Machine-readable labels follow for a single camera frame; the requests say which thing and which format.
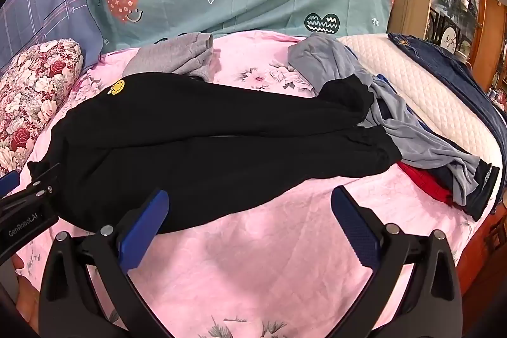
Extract red floral pillow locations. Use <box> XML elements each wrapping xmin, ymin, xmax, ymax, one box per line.
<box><xmin>0</xmin><ymin>38</ymin><xmax>85</xmax><ymax>174</ymax></box>

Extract blue-grey garment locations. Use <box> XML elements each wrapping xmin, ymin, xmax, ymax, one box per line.
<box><xmin>288</xmin><ymin>33</ymin><xmax>482</xmax><ymax>206</ymax></box>

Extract light grey garment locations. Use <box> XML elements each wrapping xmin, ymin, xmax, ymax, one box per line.
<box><xmin>127</xmin><ymin>32</ymin><xmax>215</xmax><ymax>82</ymax></box>

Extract pink floral bed sheet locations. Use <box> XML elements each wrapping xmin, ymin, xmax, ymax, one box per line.
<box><xmin>16</xmin><ymin>30</ymin><xmax>496</xmax><ymax>338</ymax></box>

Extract person's left hand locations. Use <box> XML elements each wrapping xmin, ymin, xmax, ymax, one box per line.
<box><xmin>11</xmin><ymin>254</ymin><xmax>41</xmax><ymax>335</ymax></box>

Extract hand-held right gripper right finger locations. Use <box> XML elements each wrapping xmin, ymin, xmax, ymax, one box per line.
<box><xmin>331</xmin><ymin>185</ymin><xmax>463</xmax><ymax>338</ymax></box>

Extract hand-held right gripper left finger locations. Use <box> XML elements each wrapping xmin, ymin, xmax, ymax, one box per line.
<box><xmin>38</xmin><ymin>188</ymin><xmax>175</xmax><ymax>338</ymax></box>

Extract dark blue jeans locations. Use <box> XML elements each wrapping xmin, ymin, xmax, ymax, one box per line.
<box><xmin>387</xmin><ymin>32</ymin><xmax>507</xmax><ymax>204</ymax></box>

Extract white quilted pillow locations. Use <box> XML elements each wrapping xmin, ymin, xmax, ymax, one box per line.
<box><xmin>337</xmin><ymin>34</ymin><xmax>499</xmax><ymax>164</ymax></box>

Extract navy garment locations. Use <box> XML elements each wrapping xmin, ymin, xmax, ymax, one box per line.
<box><xmin>376</xmin><ymin>74</ymin><xmax>500</xmax><ymax>222</ymax></box>

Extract wooden bed frame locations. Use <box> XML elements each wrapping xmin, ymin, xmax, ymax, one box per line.
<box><xmin>455</xmin><ymin>199</ymin><xmax>507</xmax><ymax>307</ymax></box>

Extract red garment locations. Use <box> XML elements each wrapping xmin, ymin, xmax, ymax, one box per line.
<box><xmin>397</xmin><ymin>161</ymin><xmax>454</xmax><ymax>206</ymax></box>

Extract black pants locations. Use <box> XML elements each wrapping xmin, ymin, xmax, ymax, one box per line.
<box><xmin>28</xmin><ymin>72</ymin><xmax>402</xmax><ymax>236</ymax></box>

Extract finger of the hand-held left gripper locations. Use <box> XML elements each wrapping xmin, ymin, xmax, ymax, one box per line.
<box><xmin>0</xmin><ymin>170</ymin><xmax>21</xmax><ymax>198</ymax></box>
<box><xmin>8</xmin><ymin>163</ymin><xmax>61</xmax><ymax>213</ymax></box>

